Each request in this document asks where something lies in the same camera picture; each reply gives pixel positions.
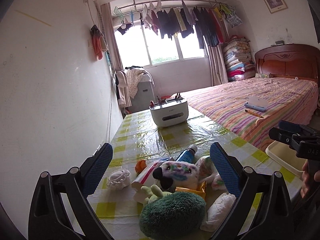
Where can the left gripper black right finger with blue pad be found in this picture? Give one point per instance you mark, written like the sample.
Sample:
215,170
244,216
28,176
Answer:
272,216

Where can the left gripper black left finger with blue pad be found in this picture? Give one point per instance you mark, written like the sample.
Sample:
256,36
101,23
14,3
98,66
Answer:
48,218

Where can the white lace hat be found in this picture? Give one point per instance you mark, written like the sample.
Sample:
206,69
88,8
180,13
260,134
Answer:
119,179

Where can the cream plastic trash bin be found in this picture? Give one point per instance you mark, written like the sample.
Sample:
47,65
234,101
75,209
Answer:
286,157

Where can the person's right hand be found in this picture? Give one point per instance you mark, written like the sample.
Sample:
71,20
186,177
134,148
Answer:
307,179

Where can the crumpled white tissue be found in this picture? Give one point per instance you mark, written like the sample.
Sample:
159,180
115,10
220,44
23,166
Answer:
217,212

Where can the striped pink bed cover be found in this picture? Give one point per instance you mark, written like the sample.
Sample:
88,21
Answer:
288,99

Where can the yellow pencil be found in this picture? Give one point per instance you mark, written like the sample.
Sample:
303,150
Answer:
254,114

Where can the yellow snack wrapper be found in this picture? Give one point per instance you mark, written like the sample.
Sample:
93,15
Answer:
200,191

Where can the red wooden headboard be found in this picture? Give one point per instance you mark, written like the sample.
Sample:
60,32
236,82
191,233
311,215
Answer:
289,61

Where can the crumpled printed plastic wrapper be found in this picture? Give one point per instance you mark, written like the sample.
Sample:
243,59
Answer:
209,174

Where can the green fuzzy plush toy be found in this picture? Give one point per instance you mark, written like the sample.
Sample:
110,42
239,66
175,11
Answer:
167,215

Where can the stack of folded quilts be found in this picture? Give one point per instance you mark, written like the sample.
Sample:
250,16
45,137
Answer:
238,59

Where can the blue tube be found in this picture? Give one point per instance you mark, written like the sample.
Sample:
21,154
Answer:
188,155

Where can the white panda plush toy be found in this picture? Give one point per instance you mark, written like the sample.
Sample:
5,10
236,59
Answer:
172,174

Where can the orange peel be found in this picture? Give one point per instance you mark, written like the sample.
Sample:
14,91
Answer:
140,166

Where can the pink curtain right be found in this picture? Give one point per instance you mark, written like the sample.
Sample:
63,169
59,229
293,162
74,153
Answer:
218,73

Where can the pink curtain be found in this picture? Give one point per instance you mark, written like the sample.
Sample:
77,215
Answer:
110,37
218,73

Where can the yellow white checked tablecloth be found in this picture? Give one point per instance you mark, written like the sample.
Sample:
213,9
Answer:
138,137

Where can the white desk organizer box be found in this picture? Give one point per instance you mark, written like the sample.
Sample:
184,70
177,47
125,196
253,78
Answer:
169,112

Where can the hanging dark clothes row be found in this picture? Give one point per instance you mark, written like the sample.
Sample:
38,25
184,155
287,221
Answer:
206,23

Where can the grey cabinet with clothes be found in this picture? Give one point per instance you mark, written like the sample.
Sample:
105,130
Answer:
134,89

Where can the pink curtain left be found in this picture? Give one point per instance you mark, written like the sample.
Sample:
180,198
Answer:
110,37

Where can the orange cloth on wall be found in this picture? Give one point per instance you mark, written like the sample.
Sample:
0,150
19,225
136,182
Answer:
98,42

